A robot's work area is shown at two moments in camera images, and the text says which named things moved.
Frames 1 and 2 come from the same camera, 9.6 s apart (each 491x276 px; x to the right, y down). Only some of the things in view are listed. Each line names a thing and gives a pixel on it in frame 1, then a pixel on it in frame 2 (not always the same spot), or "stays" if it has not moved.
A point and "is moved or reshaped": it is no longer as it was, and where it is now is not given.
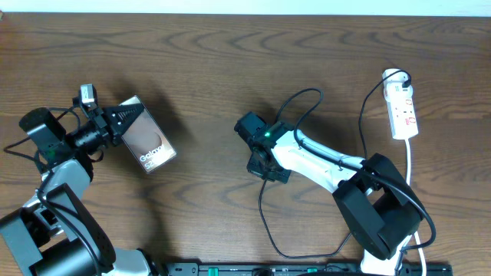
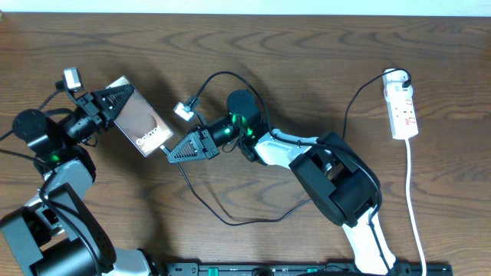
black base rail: [295, 268] stays
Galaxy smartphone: [146, 140] is moved or reshaped
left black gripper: [100, 130] -> [86, 104]
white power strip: [400, 104] stays
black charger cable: [278, 251] -> [405, 82]
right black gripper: [252, 166] -> [209, 151]
